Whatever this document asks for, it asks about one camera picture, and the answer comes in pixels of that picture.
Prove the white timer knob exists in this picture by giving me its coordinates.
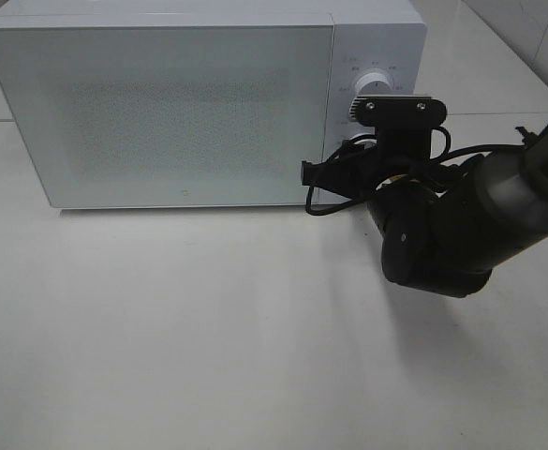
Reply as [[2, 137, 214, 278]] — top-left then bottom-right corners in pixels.
[[348, 133, 377, 145]]

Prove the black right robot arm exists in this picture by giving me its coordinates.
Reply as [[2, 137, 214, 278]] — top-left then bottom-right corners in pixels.
[[301, 95, 548, 298]]

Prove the white microwave door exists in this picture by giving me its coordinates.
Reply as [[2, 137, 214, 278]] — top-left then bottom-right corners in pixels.
[[0, 26, 332, 209]]

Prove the upper white power knob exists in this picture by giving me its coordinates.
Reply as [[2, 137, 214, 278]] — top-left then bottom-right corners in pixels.
[[354, 68, 393, 97]]

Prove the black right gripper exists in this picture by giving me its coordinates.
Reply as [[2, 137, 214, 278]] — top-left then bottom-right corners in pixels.
[[301, 127, 447, 200]]

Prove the white microwave oven body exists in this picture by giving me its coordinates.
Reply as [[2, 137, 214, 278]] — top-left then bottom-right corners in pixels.
[[0, 0, 429, 210]]

